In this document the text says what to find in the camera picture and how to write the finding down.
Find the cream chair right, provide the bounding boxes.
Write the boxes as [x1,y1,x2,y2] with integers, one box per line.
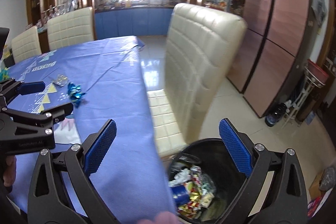
[147,3,247,158]

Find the pink refrigerator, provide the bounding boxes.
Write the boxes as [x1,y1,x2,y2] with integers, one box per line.
[227,0,313,118]

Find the beaded teal tissue box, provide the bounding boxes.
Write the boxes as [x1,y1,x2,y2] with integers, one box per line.
[0,68,10,81]

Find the blue plastic cup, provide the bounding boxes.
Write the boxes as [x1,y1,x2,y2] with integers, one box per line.
[170,184,190,207]

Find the clear round plastic lid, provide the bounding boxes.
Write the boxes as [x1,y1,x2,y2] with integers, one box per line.
[178,153,202,165]

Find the dark water jug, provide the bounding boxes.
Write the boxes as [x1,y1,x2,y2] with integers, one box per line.
[265,103,287,127]

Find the silver foil wrapper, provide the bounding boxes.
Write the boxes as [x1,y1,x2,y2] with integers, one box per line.
[52,75,69,87]

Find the blue printed tablecloth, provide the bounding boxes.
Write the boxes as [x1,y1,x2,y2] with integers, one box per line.
[9,36,176,223]

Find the blue foil candy wrapper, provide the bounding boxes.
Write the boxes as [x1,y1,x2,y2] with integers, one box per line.
[67,83,86,108]

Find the cream chair far left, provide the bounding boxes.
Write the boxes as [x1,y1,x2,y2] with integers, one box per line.
[11,26,42,64]

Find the person's left hand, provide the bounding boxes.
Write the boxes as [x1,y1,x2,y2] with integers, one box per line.
[3,156,17,187]

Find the cream chair middle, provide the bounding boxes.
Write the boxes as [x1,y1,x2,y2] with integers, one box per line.
[47,7,95,51]

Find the blue kitchen cabinets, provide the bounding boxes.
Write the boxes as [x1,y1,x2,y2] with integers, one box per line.
[94,7,173,40]

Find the cardboard boxes stack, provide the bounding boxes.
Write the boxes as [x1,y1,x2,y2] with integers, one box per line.
[307,165,335,220]

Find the red gold snack wrapper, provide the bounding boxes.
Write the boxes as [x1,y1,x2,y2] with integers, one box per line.
[178,181,214,219]

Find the white tissue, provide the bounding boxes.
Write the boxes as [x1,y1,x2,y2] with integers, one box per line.
[169,168,191,187]

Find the black trash bin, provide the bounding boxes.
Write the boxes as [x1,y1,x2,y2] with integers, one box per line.
[167,138,246,223]

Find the cream chair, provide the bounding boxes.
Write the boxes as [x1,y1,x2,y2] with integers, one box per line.
[11,26,42,64]
[147,3,247,158]
[47,7,95,51]

